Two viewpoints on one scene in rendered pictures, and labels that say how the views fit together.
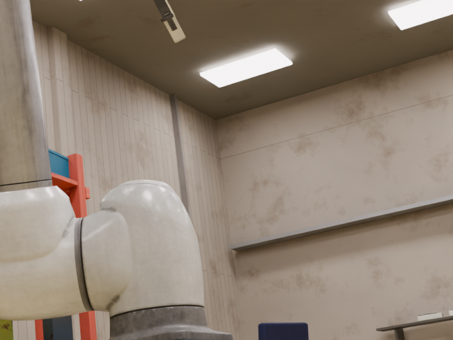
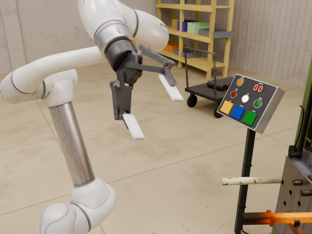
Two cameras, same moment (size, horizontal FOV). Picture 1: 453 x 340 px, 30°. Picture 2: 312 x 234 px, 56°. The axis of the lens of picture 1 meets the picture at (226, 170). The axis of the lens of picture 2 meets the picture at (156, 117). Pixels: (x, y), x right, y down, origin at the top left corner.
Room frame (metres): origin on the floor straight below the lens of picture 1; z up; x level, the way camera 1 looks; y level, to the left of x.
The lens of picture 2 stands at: (2.27, -0.39, 1.68)
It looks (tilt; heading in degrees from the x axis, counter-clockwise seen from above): 23 degrees down; 126
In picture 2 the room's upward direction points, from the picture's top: straight up
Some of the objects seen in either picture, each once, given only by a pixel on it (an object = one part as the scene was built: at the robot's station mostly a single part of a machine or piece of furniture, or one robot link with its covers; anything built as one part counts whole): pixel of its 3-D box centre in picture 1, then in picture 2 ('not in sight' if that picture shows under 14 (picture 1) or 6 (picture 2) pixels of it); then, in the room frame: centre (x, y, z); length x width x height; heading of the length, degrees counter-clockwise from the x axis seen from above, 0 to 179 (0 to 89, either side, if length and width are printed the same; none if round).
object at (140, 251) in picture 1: (143, 248); (60, 228); (1.37, 0.15, 0.77); 0.18 x 0.16 x 0.22; 91
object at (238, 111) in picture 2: not in sight; (238, 112); (1.67, 1.27, 1.01); 0.07 x 0.05 x 0.07; 155
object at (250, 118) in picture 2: not in sight; (250, 118); (1.76, 1.22, 1.01); 0.07 x 0.05 x 0.07; 155
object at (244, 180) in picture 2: not in sight; (256, 180); (1.86, 1.21, 0.62); 0.44 x 0.05 x 0.05; 40
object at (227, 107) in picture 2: not in sight; (227, 107); (1.58, 1.31, 1.01); 0.07 x 0.05 x 0.07; 155
